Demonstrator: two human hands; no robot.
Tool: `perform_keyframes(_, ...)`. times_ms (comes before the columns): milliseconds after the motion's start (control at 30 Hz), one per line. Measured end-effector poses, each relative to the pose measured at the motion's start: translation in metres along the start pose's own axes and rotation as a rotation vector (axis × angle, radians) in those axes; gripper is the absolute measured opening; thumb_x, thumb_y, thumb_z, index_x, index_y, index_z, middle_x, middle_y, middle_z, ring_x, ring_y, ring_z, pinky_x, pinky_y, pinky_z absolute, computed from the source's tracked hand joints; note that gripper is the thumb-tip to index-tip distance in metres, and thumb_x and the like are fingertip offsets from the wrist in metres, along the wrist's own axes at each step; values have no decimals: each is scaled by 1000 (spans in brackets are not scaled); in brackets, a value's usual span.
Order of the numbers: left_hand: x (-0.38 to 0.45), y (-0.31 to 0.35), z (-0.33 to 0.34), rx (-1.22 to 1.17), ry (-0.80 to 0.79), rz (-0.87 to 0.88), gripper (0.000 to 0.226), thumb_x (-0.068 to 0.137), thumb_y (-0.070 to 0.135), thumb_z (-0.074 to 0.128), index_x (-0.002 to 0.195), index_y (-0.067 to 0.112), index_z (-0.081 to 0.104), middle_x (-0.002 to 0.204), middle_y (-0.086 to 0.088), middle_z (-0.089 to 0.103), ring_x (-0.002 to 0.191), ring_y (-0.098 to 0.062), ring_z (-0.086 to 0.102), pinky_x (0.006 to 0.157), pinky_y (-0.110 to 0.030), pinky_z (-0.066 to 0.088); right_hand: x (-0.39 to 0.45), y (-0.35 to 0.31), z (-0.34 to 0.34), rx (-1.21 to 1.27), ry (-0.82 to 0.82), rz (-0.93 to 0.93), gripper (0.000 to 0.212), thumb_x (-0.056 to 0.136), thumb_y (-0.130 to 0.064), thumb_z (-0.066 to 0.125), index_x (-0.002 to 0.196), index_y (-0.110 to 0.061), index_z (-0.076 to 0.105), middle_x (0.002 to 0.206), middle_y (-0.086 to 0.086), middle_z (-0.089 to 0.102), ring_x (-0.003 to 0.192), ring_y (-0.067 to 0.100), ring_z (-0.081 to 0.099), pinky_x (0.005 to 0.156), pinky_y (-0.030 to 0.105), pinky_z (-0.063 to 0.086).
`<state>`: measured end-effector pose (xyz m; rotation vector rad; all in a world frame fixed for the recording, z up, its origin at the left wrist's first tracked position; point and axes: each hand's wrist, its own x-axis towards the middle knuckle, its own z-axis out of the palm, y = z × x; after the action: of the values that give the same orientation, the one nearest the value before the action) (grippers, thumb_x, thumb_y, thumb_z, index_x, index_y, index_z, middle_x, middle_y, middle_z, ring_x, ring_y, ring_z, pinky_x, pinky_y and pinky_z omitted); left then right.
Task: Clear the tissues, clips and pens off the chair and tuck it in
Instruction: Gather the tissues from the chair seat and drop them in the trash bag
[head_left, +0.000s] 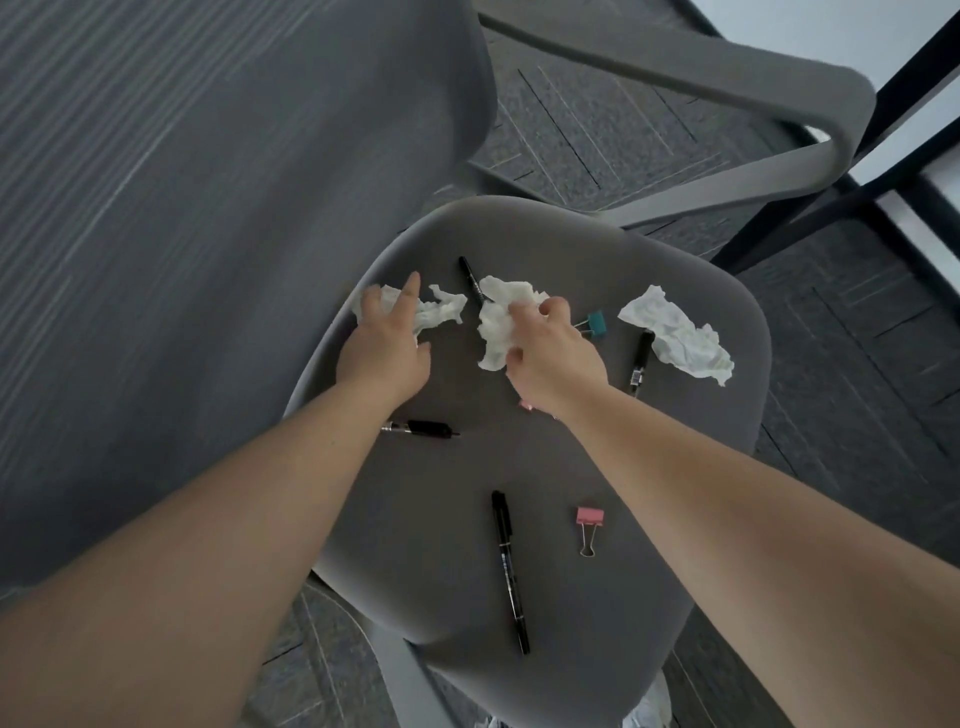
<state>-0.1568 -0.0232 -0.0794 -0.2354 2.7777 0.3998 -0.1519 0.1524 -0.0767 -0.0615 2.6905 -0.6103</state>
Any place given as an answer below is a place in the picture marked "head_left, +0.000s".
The grey chair base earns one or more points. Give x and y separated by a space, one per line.
409 682

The white shoe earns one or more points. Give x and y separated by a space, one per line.
649 705

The person's left forearm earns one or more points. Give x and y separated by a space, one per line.
187 570

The black retractable pen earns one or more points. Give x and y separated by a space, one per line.
427 429

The white tissue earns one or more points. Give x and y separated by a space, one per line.
686 337
442 307
495 315

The person's left thumb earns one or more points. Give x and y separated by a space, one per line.
424 360

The person's right thumb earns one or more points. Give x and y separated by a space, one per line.
515 361

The person's left hand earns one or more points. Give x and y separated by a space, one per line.
382 352

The person's right hand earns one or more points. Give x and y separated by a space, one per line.
559 360

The pink binder clip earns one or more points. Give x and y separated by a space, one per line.
589 517
527 406

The person's right forearm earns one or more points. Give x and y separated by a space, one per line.
750 540

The grey chair armrest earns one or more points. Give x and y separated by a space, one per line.
750 82

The grey chair seat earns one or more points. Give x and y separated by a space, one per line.
465 525

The black marker pen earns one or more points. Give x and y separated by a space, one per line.
474 277
510 570
641 360

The black table frame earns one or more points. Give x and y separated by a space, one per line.
795 225

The teal binder clip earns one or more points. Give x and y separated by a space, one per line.
596 323

